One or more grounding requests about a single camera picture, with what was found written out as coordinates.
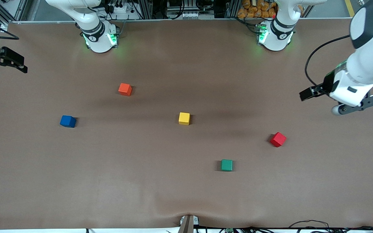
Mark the green cube block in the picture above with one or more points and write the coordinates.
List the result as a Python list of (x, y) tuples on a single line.
[(227, 165)]

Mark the bag of orange rolls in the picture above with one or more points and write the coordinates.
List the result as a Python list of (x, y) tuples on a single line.
[(254, 9)]

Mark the aluminium frame post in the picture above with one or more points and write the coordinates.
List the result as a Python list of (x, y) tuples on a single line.
[(147, 9), (21, 9), (231, 8)]

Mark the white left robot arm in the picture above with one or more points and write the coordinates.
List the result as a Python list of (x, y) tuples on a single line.
[(371, 48)]

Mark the brown table mat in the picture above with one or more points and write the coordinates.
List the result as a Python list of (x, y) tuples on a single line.
[(186, 187)]

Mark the blue cube block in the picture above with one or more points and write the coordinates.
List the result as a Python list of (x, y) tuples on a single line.
[(67, 121)]

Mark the red cube block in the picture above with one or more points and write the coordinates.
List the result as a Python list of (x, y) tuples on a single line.
[(277, 139)]

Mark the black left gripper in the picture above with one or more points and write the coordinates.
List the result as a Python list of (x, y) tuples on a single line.
[(326, 85)]

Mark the aluminium table edge rail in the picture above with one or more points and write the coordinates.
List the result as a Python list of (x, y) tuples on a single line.
[(206, 19)]

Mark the white power strip black plugs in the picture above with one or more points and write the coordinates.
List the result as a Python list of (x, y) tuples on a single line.
[(121, 11)]

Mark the yellow cube block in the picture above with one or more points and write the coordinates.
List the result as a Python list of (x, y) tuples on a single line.
[(184, 118)]

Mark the orange cube block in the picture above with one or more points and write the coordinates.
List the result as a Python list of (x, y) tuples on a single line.
[(125, 89)]

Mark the small white terminal strip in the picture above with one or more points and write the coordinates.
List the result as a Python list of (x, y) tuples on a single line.
[(190, 15)]

